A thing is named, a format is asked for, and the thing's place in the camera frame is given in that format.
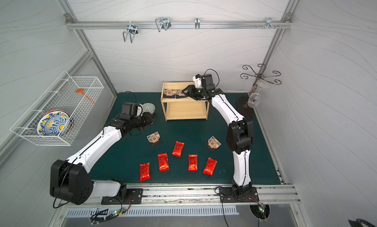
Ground brown tea bag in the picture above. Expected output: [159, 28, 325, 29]
[175, 89, 187, 99]
[147, 132, 162, 147]
[163, 88, 176, 98]
[205, 136, 221, 151]

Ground red tea bag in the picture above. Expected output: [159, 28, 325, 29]
[139, 163, 151, 182]
[203, 157, 218, 176]
[158, 153, 169, 172]
[188, 154, 198, 172]
[172, 141, 185, 157]

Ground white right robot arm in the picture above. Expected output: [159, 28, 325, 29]
[183, 85, 253, 188]

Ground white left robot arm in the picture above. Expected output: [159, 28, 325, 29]
[50, 112, 155, 205]

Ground wooden two-tier shelf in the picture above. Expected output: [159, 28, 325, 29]
[161, 82, 209, 120]

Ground patterned ceramic bowl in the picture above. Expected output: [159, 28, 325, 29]
[141, 103, 156, 115]

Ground clear wine glass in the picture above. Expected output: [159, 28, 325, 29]
[247, 79, 269, 109]

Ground metal scroll cup stand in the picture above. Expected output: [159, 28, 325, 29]
[237, 63, 282, 118]

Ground green table mat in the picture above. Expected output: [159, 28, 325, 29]
[79, 92, 281, 185]

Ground orange plastic spatula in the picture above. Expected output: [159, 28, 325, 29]
[76, 88, 95, 105]

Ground small metal hook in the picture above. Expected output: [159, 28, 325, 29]
[194, 17, 200, 29]

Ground metal loop hook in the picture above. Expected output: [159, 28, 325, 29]
[155, 17, 171, 32]

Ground blue yellow patterned plate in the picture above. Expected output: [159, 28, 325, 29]
[36, 110, 71, 136]

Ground metal double hook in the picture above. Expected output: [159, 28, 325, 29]
[122, 22, 138, 43]

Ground metal corner hook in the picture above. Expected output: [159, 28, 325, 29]
[255, 18, 281, 29]

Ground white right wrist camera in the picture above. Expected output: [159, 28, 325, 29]
[193, 74, 203, 88]

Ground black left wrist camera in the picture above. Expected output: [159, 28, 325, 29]
[121, 102, 140, 117]

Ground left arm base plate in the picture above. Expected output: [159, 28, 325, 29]
[101, 184, 143, 205]

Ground white wire basket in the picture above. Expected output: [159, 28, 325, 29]
[10, 71, 104, 146]

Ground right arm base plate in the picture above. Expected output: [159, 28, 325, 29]
[216, 182, 259, 203]

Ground aluminium top rail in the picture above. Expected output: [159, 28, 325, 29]
[66, 20, 293, 30]

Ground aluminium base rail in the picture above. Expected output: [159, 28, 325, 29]
[127, 184, 301, 205]

